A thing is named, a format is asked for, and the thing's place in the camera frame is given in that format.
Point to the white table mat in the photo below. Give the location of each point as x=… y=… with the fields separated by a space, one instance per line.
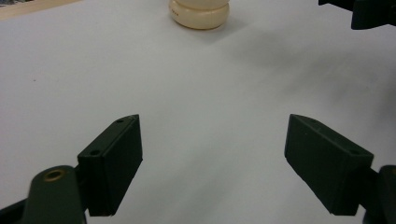
x=202 y=93

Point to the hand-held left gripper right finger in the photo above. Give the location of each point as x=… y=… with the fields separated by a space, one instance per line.
x=327 y=165

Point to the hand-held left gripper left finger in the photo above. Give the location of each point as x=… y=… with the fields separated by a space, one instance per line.
x=109 y=168

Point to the wooden table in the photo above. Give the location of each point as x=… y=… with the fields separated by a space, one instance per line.
x=31 y=7

